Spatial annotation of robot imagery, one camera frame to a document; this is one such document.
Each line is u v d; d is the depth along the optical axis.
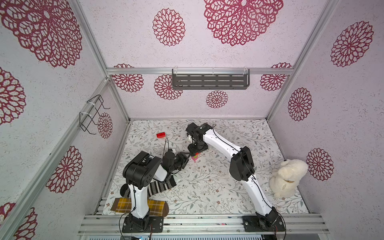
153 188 0.85
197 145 0.81
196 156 0.94
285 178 0.73
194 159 0.96
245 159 0.61
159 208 0.79
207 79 0.93
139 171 0.52
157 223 0.74
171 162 0.80
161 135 1.10
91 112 0.80
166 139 1.13
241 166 0.60
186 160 0.87
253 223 0.73
